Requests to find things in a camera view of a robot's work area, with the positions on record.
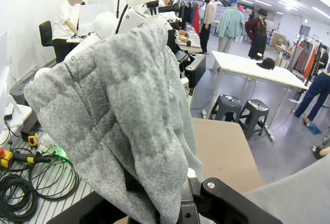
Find mannequin in teal fleece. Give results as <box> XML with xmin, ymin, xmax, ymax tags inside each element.
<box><xmin>216</xmin><ymin>0</ymin><xmax>247</xmax><ymax>54</ymax></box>

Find grey training pants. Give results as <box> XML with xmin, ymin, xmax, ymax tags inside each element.
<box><xmin>23</xmin><ymin>22</ymin><xmax>330</xmax><ymax>224</ymax></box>

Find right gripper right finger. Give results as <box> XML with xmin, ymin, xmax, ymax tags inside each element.
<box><xmin>184</xmin><ymin>177</ymin><xmax>284</xmax><ymax>224</ymax></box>

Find figure in blue jeans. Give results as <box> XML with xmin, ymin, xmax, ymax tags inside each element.
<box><xmin>293</xmin><ymin>71</ymin><xmax>330</xmax><ymax>127</ymax></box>

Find black office chair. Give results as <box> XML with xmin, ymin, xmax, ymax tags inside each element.
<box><xmin>38</xmin><ymin>20</ymin><xmax>56</xmax><ymax>48</ymax></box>

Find mannequin in beige top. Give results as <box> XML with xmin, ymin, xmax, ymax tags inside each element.
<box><xmin>200</xmin><ymin>0</ymin><xmax>218</xmax><ymax>55</ymax></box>

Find black yellow enabling handle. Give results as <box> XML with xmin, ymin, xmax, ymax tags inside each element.
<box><xmin>12</xmin><ymin>153</ymin><xmax>53</xmax><ymax>165</ymax></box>

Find yellow emergency stop box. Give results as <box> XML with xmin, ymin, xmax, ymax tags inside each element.
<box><xmin>0</xmin><ymin>148</ymin><xmax>14</xmax><ymax>169</ymax></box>

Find black box on floor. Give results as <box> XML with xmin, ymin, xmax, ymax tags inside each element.
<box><xmin>9</xmin><ymin>81</ymin><xmax>35</xmax><ymax>106</ymax></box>

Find stacked cardboard boxes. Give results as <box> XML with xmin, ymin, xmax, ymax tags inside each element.
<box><xmin>269</xmin><ymin>31</ymin><xmax>294</xmax><ymax>55</ymax></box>

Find black coiled cables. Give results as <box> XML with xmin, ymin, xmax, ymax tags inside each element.
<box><xmin>0</xmin><ymin>156</ymin><xmax>81</xmax><ymax>223</ymax></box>

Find white desk monitor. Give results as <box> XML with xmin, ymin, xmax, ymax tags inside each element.
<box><xmin>78</xmin><ymin>3</ymin><xmax>114</xmax><ymax>36</ymax></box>

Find seated person in white shirt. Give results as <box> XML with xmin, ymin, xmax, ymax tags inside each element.
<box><xmin>52</xmin><ymin>0</ymin><xmax>86</xmax><ymax>64</ymax></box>

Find white panel with stand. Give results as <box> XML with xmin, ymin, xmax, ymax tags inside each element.
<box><xmin>0</xmin><ymin>30</ymin><xmax>33</xmax><ymax>145</ymax></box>

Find rack of colourful clothes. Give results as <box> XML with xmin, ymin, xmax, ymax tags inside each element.
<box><xmin>288</xmin><ymin>34</ymin><xmax>330</xmax><ymax>81</ymax></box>

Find white table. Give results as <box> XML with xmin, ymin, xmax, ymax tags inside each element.
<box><xmin>210</xmin><ymin>50</ymin><xmax>309</xmax><ymax>142</ymax></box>

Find black control box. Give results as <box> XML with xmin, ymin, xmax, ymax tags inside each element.
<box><xmin>185</xmin><ymin>53</ymin><xmax>207</xmax><ymax>88</ymax></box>

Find grey plastic stool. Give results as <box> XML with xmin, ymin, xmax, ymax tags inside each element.
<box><xmin>210</xmin><ymin>94</ymin><xmax>243</xmax><ymax>123</ymax></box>
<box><xmin>238</xmin><ymin>99</ymin><xmax>270</xmax><ymax>140</ymax></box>

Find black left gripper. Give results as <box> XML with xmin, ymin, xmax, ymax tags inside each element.
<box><xmin>145</xmin><ymin>0</ymin><xmax>161</xmax><ymax>15</ymax></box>

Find figure in maroon top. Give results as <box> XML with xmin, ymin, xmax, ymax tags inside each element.
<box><xmin>244</xmin><ymin>8</ymin><xmax>270</xmax><ymax>60</ymax></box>

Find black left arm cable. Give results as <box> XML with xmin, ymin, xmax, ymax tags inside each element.
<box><xmin>114</xmin><ymin>4</ymin><xmax>129</xmax><ymax>37</ymax></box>

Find black cap with flat brim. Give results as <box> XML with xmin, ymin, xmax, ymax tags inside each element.
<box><xmin>256</xmin><ymin>57</ymin><xmax>276</xmax><ymax>71</ymax></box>

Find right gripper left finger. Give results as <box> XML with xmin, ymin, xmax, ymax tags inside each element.
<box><xmin>46</xmin><ymin>190</ymin><xmax>129</xmax><ymax>224</ymax></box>

